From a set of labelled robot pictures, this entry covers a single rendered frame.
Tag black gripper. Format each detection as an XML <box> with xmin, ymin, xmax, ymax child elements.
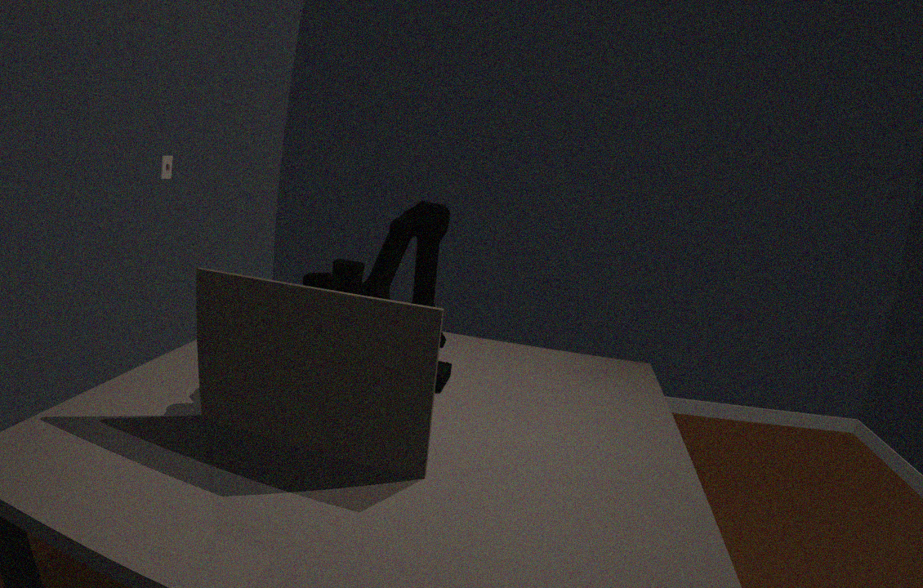
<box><xmin>303</xmin><ymin>273</ymin><xmax>337</xmax><ymax>291</ymax></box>

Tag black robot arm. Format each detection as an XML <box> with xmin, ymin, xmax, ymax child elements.
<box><xmin>332</xmin><ymin>201</ymin><xmax>450</xmax><ymax>307</ymax></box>

